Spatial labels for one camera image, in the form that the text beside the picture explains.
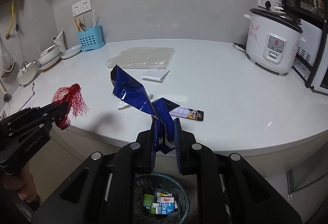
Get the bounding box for red mesh net bag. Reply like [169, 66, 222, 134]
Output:
[52, 83, 89, 130]

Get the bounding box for left hand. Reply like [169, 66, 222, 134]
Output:
[1, 162, 38, 203]

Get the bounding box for yellow gas hose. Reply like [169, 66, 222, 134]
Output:
[5, 0, 16, 40]

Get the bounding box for white dish cloth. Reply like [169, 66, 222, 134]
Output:
[5, 82, 35, 115]

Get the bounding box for light blue plate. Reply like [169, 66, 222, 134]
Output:
[61, 44, 82, 60]

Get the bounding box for white rice cooker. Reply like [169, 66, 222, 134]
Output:
[244, 6, 306, 76]

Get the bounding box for green mesh trash bin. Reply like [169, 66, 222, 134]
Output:
[134, 172, 190, 223]

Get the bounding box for white microwave oven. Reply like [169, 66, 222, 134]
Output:
[293, 20, 327, 95]

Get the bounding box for small clear plastic bag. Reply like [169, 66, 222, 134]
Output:
[141, 69, 170, 82]

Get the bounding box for clear bubble wrap sheet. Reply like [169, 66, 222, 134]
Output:
[105, 47, 175, 69]

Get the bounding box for purple black snack wrapper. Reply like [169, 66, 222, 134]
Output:
[170, 107, 204, 121]

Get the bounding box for white wall socket right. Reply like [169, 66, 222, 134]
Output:
[257, 0, 282, 8]

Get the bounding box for white stacked bowls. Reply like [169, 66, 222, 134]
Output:
[37, 45, 61, 71]

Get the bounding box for blue utensil holder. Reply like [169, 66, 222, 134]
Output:
[77, 25, 105, 52]

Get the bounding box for white double wall socket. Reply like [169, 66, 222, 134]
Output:
[72, 0, 92, 16]

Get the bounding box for blue foil snack wrapper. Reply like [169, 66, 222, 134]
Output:
[111, 65, 179, 154]

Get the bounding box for blue white milk carton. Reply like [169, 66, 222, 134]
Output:
[160, 197, 175, 215]

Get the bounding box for white pitcher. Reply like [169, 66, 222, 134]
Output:
[53, 30, 67, 53]

